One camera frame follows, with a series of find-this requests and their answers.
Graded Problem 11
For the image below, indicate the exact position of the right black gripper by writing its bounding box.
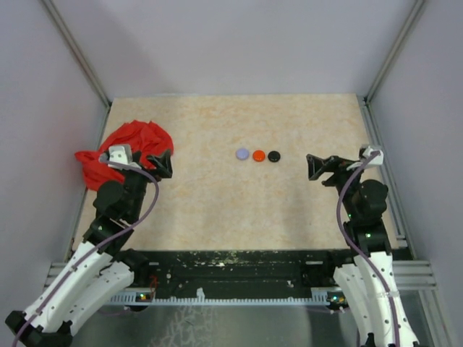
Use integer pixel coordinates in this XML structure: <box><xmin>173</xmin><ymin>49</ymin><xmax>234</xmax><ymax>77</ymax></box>
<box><xmin>307</xmin><ymin>153</ymin><xmax>370</xmax><ymax>220</ymax></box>

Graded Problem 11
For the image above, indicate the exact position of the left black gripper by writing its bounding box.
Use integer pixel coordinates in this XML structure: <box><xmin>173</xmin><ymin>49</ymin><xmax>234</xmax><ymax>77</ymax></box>
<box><xmin>122</xmin><ymin>149</ymin><xmax>173</xmax><ymax>220</ymax></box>

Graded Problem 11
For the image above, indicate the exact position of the black round case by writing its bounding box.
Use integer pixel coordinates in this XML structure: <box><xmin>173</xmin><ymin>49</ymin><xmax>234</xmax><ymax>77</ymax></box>
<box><xmin>267</xmin><ymin>150</ymin><xmax>281</xmax><ymax>163</ymax></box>

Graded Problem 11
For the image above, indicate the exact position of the orange round case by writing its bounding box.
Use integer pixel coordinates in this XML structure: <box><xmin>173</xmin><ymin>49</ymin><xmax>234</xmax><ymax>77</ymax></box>
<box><xmin>252</xmin><ymin>150</ymin><xmax>266</xmax><ymax>162</ymax></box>

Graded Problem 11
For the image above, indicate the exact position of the lilac earbud charging case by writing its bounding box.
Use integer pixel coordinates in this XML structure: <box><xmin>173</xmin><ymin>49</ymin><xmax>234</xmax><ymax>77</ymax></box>
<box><xmin>235</xmin><ymin>148</ymin><xmax>250</xmax><ymax>160</ymax></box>

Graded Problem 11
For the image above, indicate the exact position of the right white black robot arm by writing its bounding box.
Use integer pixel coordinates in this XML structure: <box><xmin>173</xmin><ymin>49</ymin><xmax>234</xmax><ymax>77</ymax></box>
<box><xmin>306</xmin><ymin>148</ymin><xmax>420</xmax><ymax>346</ymax></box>

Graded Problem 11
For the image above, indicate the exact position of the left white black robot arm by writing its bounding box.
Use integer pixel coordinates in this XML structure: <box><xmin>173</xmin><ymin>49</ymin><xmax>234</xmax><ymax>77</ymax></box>
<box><xmin>5</xmin><ymin>145</ymin><xmax>173</xmax><ymax>346</ymax></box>

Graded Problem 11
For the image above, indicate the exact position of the red crumpled cloth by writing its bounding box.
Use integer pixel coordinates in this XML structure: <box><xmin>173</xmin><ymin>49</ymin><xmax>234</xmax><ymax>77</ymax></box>
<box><xmin>75</xmin><ymin>120</ymin><xmax>174</xmax><ymax>192</ymax></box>

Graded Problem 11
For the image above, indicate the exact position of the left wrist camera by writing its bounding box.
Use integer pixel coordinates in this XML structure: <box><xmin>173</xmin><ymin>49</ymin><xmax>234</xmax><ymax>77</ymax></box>
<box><xmin>98</xmin><ymin>144</ymin><xmax>133</xmax><ymax>169</ymax></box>

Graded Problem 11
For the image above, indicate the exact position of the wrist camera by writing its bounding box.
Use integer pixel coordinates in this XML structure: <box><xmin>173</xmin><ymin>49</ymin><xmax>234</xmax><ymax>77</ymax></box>
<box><xmin>98</xmin><ymin>144</ymin><xmax>133</xmax><ymax>169</ymax></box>
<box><xmin>359</xmin><ymin>145</ymin><xmax>384</xmax><ymax>168</ymax></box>

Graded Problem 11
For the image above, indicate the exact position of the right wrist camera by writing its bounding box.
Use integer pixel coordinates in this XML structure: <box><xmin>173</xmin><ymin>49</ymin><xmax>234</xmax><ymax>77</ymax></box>
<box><xmin>359</xmin><ymin>145</ymin><xmax>384</xmax><ymax>168</ymax></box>

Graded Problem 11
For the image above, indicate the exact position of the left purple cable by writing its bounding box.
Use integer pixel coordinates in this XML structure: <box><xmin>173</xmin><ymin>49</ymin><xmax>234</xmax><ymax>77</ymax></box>
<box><xmin>12</xmin><ymin>153</ymin><xmax>161</xmax><ymax>347</ymax></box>

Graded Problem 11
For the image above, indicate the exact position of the white slotted cable duct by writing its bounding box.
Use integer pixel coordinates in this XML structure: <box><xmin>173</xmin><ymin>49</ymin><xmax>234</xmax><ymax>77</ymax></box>
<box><xmin>110</xmin><ymin>288</ymin><xmax>350</xmax><ymax>307</ymax></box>

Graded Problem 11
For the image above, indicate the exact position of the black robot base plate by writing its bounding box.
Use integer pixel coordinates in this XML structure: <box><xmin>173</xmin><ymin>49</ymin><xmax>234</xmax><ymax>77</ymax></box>
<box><xmin>131</xmin><ymin>249</ymin><xmax>350</xmax><ymax>299</ymax></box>

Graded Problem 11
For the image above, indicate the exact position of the aluminium rail right side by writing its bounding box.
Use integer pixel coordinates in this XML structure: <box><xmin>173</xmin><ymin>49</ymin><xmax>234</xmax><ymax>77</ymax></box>
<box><xmin>361</xmin><ymin>97</ymin><xmax>438</xmax><ymax>290</ymax></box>

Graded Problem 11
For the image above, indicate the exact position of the right aluminium frame post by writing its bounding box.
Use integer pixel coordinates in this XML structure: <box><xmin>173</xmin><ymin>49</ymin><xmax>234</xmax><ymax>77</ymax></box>
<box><xmin>363</xmin><ymin>0</ymin><xmax>428</xmax><ymax>106</ymax></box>

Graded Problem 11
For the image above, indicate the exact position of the aluminium frame post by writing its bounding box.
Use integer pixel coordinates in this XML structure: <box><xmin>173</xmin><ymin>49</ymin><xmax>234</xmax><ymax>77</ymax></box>
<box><xmin>363</xmin><ymin>0</ymin><xmax>428</xmax><ymax>106</ymax></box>
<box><xmin>40</xmin><ymin>0</ymin><xmax>111</xmax><ymax>108</ymax></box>

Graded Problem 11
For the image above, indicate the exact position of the left aluminium frame post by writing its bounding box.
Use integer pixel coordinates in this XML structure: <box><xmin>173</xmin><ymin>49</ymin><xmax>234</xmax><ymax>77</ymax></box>
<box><xmin>40</xmin><ymin>0</ymin><xmax>111</xmax><ymax>108</ymax></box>

